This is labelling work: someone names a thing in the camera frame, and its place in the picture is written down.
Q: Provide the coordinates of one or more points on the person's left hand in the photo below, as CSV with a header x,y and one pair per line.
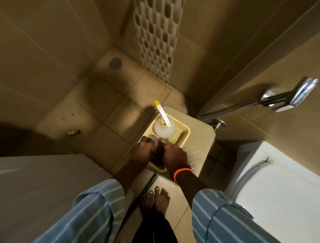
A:
x,y
140,153

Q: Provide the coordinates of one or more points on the white washbasin counter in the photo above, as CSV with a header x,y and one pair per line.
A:
x,y
42,185

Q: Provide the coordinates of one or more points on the black trousers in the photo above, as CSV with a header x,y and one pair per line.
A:
x,y
155,230

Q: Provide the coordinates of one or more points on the person's left fingers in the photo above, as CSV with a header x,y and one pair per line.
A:
x,y
149,144

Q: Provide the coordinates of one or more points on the white spray bottle yellow nozzle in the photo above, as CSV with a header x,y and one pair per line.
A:
x,y
164,127

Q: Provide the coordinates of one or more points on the blue striped shirt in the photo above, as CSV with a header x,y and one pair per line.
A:
x,y
87,220

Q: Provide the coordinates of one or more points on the white toilet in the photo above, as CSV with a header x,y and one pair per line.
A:
x,y
277,195

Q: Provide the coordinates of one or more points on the person's right hand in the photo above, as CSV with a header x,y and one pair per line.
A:
x,y
175,155

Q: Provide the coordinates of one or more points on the person's right fingers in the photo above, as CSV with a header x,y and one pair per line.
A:
x,y
167,151

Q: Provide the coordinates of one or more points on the person's right forearm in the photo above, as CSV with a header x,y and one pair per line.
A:
x,y
190,186

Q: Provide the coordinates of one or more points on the person's foot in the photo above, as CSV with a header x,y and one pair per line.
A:
x,y
161,200
147,204

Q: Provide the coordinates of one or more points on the chrome wall valve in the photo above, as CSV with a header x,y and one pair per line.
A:
x,y
218,124

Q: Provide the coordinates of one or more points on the beige plastic stool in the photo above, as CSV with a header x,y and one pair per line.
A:
x,y
201,145

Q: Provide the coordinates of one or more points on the chrome hand shower head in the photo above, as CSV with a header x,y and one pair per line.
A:
x,y
301,94

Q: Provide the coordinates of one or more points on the round metal floor drain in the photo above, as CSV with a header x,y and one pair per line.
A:
x,y
115,63

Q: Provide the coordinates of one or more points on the person's right foot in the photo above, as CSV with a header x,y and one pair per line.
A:
x,y
161,200

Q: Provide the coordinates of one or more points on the small white floor stopper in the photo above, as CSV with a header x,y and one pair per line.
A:
x,y
74,132

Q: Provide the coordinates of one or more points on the beige perforated plastic basket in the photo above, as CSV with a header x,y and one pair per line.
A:
x,y
180,136

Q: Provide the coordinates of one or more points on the person's left forearm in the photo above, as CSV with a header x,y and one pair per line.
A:
x,y
130,176

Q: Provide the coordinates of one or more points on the person's left foot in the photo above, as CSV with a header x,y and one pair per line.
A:
x,y
147,204

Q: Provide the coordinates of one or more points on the orange and red wrist thread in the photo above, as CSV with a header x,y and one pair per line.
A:
x,y
180,171

